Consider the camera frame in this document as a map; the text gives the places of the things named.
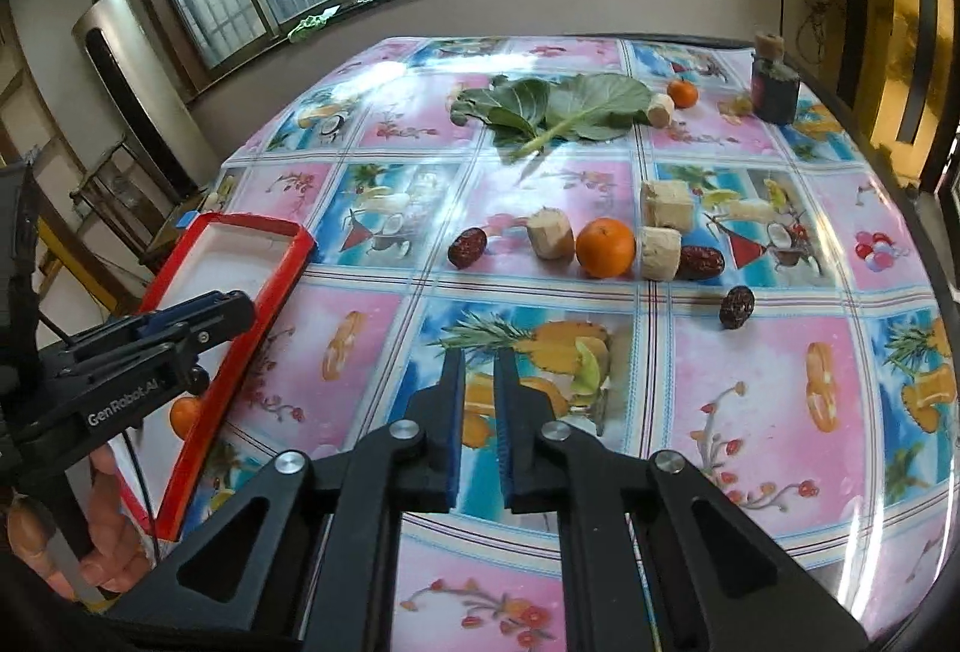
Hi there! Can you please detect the person's left hand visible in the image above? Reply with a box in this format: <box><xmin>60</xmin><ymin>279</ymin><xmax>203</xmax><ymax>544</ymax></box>
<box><xmin>7</xmin><ymin>449</ymin><xmax>152</xmax><ymax>600</ymax></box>

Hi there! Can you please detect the red-rimmed white tray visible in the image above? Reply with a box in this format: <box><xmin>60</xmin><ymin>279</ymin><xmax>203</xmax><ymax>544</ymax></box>
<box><xmin>141</xmin><ymin>212</ymin><xmax>316</xmax><ymax>543</ymax></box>

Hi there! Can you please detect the golden metal door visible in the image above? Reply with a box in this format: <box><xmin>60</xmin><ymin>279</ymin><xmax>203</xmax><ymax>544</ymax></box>
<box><xmin>855</xmin><ymin>0</ymin><xmax>960</xmax><ymax>188</ymax></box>

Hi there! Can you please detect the large orange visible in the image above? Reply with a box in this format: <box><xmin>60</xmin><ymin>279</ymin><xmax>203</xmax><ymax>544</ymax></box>
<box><xmin>575</xmin><ymin>217</ymin><xmax>637</xmax><ymax>279</ymax></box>
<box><xmin>169</xmin><ymin>395</ymin><xmax>205</xmax><ymax>441</ymax></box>

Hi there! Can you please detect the small green leaf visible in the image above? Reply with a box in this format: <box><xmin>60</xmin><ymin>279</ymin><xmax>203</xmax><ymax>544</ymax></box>
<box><xmin>450</xmin><ymin>78</ymin><xmax>552</xmax><ymax>132</ymax></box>

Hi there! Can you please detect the red date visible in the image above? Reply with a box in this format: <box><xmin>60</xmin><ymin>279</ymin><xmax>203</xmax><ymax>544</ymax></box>
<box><xmin>718</xmin><ymin>285</ymin><xmax>756</xmax><ymax>330</ymax></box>
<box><xmin>447</xmin><ymin>228</ymin><xmax>488</xmax><ymax>269</ymax></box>
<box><xmin>677</xmin><ymin>245</ymin><xmax>726</xmax><ymax>280</ymax></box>

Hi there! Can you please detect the black jar with cork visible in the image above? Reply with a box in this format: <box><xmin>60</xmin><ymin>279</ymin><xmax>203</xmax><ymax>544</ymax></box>
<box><xmin>750</xmin><ymin>31</ymin><xmax>802</xmax><ymax>127</ymax></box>

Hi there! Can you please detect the green cloth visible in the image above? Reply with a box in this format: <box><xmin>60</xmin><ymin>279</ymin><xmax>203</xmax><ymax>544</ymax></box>
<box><xmin>289</xmin><ymin>7</ymin><xmax>338</xmax><ymax>40</ymax></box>

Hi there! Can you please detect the standing air conditioner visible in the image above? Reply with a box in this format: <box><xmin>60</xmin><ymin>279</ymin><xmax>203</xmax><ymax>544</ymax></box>
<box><xmin>71</xmin><ymin>0</ymin><xmax>218</xmax><ymax>203</ymax></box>

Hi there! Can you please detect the hanging brown cord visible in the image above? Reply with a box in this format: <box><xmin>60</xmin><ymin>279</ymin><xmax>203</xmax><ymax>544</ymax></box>
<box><xmin>799</xmin><ymin>0</ymin><xmax>841</xmax><ymax>68</ymax></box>

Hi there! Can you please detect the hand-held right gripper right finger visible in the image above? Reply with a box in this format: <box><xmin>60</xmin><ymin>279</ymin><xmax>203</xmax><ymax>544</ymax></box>
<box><xmin>493</xmin><ymin>348</ymin><xmax>871</xmax><ymax>652</ymax></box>

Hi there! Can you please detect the black cable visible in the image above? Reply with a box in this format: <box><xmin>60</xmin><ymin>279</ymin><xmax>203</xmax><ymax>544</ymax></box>
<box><xmin>122</xmin><ymin>427</ymin><xmax>164</xmax><ymax>542</ymax></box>

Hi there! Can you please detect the metal rack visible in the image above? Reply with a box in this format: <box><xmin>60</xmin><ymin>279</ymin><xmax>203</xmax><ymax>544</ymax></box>
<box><xmin>71</xmin><ymin>142</ymin><xmax>203</xmax><ymax>248</ymax></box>

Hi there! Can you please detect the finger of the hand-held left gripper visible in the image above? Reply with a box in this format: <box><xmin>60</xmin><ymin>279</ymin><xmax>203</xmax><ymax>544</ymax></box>
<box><xmin>105</xmin><ymin>290</ymin><xmax>257</xmax><ymax>353</ymax></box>
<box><xmin>154</xmin><ymin>331</ymin><xmax>212</xmax><ymax>396</ymax></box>

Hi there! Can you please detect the large green leaf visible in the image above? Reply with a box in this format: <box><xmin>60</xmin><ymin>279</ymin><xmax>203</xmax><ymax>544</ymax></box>
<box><xmin>499</xmin><ymin>73</ymin><xmax>652</xmax><ymax>166</ymax></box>

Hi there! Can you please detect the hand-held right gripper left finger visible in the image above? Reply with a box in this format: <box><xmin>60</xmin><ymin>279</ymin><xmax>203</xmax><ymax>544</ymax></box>
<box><xmin>154</xmin><ymin>348</ymin><xmax>466</xmax><ymax>652</ymax></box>

